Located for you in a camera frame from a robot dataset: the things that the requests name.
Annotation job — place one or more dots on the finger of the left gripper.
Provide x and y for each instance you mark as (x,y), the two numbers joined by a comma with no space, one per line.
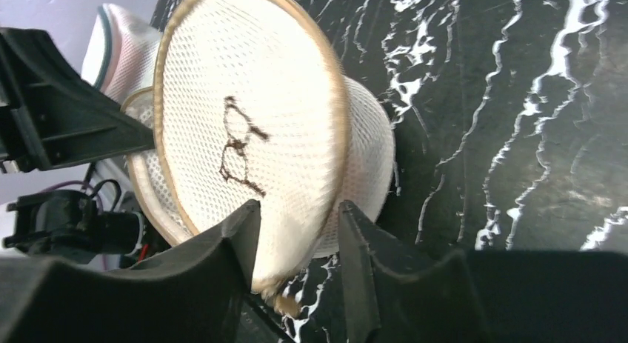
(50,117)

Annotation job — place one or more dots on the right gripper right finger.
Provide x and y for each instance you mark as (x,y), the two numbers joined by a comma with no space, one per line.
(394,293)

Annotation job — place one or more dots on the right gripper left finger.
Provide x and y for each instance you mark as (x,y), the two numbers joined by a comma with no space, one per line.
(192,292)

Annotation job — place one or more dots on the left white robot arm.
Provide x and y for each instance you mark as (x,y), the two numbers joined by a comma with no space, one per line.
(74,224)

